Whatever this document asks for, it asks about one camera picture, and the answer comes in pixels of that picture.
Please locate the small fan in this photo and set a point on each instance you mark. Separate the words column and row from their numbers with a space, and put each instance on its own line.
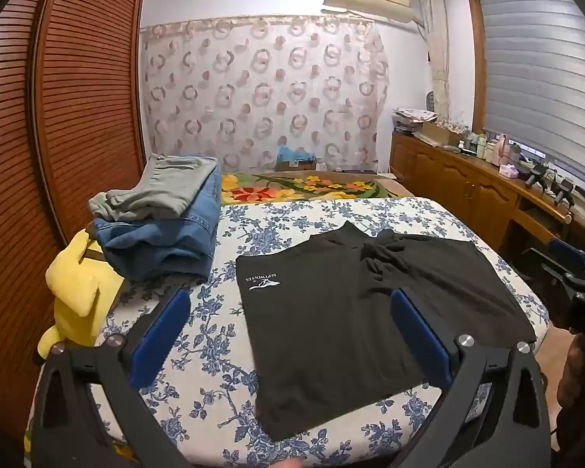
column 432, row 100

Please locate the beige patterned window curtain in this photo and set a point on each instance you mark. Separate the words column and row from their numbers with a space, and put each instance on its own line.
column 436, row 58

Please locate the group of toiletry bottles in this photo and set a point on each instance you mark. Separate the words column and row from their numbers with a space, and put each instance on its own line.
column 477, row 144

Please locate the grey-green folded pants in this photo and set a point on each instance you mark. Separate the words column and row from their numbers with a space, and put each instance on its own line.
column 170, row 180

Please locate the pink tissue box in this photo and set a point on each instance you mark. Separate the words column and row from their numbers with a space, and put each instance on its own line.
column 508, row 171

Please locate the blue denim jeans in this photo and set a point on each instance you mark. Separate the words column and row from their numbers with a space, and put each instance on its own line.
column 165, row 248

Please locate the open cardboard box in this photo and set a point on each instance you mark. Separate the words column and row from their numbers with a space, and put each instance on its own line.
column 438, row 134

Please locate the colourful flower blanket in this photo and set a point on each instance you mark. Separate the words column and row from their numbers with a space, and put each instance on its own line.
column 292, row 187

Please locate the person's right hand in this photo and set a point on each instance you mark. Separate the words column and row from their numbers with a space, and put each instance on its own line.
column 573, row 375

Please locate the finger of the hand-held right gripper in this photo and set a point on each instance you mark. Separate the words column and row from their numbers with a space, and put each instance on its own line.
column 565, row 252

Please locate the cardboard box with blue bag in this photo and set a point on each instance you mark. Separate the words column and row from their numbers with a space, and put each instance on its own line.
column 297, row 161

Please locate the grey window blind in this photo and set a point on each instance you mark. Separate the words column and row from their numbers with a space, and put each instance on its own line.
column 541, row 83

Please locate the stack of papers and cloth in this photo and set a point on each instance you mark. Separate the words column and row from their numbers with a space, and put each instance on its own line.
column 412, row 119

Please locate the circle-patterned sheer curtain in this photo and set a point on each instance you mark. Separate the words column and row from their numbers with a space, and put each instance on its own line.
column 253, row 97

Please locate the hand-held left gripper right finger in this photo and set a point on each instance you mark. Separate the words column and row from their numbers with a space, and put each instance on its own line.
column 419, row 336

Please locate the black pants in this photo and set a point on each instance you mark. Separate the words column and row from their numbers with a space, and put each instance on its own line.
column 331, row 326

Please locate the pink bottle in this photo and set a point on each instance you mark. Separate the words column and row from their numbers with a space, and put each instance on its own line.
column 500, row 148

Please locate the wooden cabinet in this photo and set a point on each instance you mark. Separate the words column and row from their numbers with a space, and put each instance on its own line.
column 448, row 180

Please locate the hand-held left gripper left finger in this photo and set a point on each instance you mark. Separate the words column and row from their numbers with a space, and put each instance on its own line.
column 161, row 336

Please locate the brown louvred wardrobe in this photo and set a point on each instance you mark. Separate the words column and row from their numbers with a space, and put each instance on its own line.
column 78, row 83

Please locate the blue floral bed sheet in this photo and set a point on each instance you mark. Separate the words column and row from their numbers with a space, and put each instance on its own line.
column 214, row 351

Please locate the yellow plush toy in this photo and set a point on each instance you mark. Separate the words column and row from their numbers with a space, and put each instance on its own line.
column 73, row 282

